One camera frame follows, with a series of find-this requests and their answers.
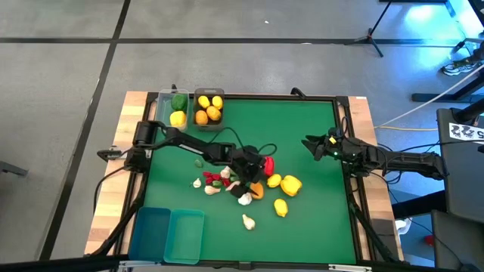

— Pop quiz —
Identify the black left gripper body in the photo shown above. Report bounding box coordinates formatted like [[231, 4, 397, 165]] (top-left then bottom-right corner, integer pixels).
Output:
[[226, 145, 268, 186]]

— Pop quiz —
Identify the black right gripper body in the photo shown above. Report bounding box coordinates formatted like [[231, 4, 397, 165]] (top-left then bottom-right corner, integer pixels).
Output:
[[319, 127, 360, 162]]

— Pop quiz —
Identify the yellow bell pepper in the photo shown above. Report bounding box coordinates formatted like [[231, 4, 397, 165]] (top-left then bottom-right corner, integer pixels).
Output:
[[169, 110, 188, 128], [280, 175, 303, 198]]

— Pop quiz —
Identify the clear container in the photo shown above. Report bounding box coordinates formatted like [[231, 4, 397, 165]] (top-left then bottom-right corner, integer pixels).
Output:
[[192, 87, 225, 132]]

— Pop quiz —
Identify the green bell pepper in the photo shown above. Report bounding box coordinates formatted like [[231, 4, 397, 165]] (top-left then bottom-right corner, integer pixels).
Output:
[[171, 94, 189, 112]]

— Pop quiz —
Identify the clear plastic basket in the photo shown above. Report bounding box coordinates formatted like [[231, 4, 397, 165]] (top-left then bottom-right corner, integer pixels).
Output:
[[153, 88, 189, 134]]

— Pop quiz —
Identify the green table mat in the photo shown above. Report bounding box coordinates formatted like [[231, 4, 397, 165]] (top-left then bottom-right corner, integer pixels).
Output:
[[142, 98, 358, 264]]

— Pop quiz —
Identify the teal plastic basket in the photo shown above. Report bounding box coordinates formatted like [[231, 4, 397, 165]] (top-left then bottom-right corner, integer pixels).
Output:
[[163, 209, 206, 265]]

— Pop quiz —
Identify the dark beam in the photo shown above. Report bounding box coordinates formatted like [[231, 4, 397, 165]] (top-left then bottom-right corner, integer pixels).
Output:
[[391, 190, 448, 220]]

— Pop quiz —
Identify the black desk foot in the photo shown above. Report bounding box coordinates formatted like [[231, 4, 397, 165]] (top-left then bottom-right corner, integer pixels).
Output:
[[411, 70, 484, 104]]

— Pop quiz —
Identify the small white object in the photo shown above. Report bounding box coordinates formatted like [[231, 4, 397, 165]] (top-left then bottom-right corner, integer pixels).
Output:
[[394, 218, 413, 234]]

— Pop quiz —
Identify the blue plastic basket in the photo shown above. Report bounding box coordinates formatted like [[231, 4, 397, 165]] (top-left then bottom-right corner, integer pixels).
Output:
[[128, 206, 172, 262]]

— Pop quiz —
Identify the black tripod stand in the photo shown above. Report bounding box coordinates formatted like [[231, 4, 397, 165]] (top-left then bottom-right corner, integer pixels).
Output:
[[343, 0, 395, 59]]

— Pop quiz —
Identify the white printed label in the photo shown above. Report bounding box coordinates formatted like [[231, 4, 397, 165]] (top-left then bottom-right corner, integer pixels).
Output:
[[448, 122, 484, 142]]

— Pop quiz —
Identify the black pole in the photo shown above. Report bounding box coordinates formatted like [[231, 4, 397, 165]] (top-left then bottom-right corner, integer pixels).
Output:
[[451, 97, 484, 124]]

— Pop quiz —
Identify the person's shoe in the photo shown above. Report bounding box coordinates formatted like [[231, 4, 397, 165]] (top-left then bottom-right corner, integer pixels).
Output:
[[441, 60, 479, 76]]

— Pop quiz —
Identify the grey box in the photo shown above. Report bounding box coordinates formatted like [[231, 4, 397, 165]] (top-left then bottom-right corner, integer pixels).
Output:
[[430, 209, 484, 272]]

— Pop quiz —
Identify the person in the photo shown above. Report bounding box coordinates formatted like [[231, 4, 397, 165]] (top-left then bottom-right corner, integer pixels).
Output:
[[463, 39, 484, 67]]

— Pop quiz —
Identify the black crossbar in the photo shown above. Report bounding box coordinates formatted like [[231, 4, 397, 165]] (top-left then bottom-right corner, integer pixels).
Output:
[[0, 254, 484, 272]]

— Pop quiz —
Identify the grey chair leg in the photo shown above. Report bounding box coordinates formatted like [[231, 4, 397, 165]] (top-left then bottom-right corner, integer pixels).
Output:
[[0, 159, 29, 178]]

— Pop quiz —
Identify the black table frame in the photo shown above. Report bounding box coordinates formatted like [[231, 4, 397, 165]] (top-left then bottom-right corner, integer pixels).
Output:
[[113, 90, 405, 271]]

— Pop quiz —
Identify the yellow cable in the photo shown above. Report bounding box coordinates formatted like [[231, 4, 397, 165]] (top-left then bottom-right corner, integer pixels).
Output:
[[374, 125, 439, 132]]

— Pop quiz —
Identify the white cable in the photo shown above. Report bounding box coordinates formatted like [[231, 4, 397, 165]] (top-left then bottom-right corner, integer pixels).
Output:
[[380, 67, 484, 128]]

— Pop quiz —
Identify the black cable conduit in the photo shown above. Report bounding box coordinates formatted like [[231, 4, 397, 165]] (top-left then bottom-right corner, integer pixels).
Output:
[[88, 177, 150, 258], [347, 188, 398, 264]]

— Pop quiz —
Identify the silver metal bracket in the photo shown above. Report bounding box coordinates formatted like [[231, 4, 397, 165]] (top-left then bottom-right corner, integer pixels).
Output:
[[327, 264, 374, 272], [118, 259, 153, 272]]

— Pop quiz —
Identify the thin black cable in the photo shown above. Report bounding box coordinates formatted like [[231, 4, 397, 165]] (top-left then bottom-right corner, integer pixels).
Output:
[[92, 165, 129, 215]]

